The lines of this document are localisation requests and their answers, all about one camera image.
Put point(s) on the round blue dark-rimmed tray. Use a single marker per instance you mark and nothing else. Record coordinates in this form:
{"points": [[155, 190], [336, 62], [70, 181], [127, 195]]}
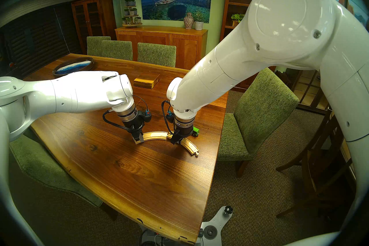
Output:
{"points": [[73, 66]]}

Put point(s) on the dark window blinds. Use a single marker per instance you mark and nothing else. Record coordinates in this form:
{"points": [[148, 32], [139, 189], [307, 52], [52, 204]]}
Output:
{"points": [[34, 40]]}

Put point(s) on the small wooden box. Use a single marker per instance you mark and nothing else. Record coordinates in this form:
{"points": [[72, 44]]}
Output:
{"points": [[146, 80]]}

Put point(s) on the patterned ceramic vase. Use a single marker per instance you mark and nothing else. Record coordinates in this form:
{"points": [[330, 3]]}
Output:
{"points": [[188, 21]]}

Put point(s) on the dark glass-door wooden cabinet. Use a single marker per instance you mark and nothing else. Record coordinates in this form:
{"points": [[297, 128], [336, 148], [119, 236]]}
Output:
{"points": [[90, 17]]}

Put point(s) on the tiered stand with small plants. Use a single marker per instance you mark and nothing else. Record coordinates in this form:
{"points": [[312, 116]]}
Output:
{"points": [[131, 12]]}

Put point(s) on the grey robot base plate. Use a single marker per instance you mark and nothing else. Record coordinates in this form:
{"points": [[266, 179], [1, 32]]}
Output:
{"points": [[212, 231]]}

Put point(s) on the wooden planter with succulents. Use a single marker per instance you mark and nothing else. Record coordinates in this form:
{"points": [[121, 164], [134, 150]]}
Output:
{"points": [[236, 19]]}

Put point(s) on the yellow curved wooden track piece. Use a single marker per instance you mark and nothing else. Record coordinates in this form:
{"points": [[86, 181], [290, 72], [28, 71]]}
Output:
{"points": [[190, 146]]}

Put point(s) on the green toy train car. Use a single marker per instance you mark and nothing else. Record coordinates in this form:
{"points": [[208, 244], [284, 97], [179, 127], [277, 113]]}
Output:
{"points": [[196, 131]]}

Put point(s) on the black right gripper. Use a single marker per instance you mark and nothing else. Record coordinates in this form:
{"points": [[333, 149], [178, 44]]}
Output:
{"points": [[183, 131]]}

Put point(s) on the pale curved wooden track piece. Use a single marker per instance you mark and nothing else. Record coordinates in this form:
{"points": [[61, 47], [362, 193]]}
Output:
{"points": [[155, 135]]}

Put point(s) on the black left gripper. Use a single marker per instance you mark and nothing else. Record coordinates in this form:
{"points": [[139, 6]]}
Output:
{"points": [[135, 124]]}

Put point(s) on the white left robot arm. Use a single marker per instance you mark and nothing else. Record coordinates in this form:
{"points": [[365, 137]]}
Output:
{"points": [[57, 92]]}

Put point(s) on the dark wooden slat chair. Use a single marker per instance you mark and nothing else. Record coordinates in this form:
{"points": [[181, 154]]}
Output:
{"points": [[317, 161]]}

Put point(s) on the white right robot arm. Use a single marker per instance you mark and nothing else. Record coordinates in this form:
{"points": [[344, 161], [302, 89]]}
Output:
{"points": [[274, 32]]}

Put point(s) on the potted plant in white pot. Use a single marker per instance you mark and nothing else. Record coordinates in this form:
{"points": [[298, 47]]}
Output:
{"points": [[199, 23]]}

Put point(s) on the light wooden sideboard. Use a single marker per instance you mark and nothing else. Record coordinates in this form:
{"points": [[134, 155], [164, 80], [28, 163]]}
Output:
{"points": [[150, 38]]}

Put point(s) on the low glass-door wooden cabinet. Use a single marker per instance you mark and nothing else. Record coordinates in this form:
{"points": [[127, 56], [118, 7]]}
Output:
{"points": [[308, 89]]}

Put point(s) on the green upholstered dining chair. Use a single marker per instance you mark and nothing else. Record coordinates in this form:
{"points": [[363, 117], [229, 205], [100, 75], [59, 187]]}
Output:
{"points": [[116, 50], [262, 110], [93, 45], [31, 161], [157, 54]]}

